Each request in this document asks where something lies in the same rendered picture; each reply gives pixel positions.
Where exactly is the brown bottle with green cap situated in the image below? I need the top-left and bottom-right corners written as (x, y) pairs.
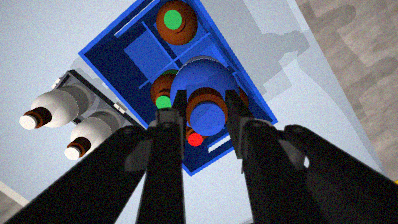
top-left (150, 69), bottom-right (178, 109)
top-left (238, 85), bottom-right (249, 107)

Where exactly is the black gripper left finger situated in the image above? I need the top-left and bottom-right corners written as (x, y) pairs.
top-left (4, 90), bottom-right (187, 224)

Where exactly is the white bottle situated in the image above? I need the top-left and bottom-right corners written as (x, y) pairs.
top-left (65, 109), bottom-right (121, 160)
top-left (20, 84), bottom-right (92, 130)

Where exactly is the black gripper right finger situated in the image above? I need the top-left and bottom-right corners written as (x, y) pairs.
top-left (225, 90), bottom-right (398, 224)

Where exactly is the grey rectangular tray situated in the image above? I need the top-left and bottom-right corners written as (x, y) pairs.
top-left (53, 69), bottom-right (146, 130)

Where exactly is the brown bottle with red cap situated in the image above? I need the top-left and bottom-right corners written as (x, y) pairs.
top-left (186, 126), bottom-right (208, 146)

